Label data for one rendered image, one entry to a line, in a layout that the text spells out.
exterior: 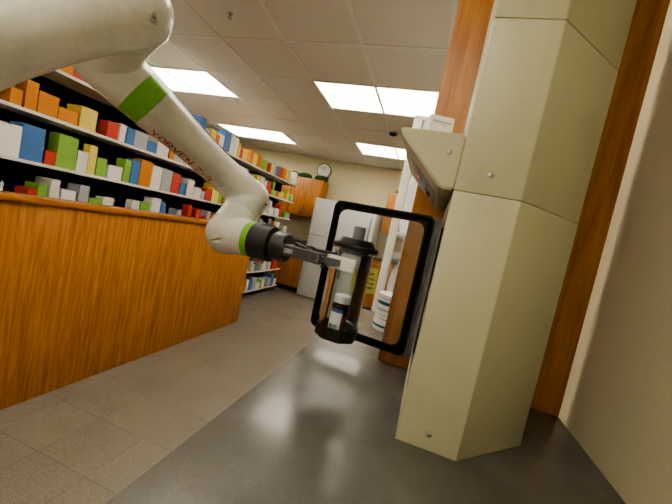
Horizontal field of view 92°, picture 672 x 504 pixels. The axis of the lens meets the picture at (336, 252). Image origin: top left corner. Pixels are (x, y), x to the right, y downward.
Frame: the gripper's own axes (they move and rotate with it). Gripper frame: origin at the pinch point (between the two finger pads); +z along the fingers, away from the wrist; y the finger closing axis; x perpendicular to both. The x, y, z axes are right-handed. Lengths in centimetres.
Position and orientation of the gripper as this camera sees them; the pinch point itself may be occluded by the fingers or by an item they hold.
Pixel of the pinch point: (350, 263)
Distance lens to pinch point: 77.6
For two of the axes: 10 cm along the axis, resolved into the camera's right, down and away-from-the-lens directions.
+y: 2.7, -0.1, 9.6
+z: 9.4, 2.2, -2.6
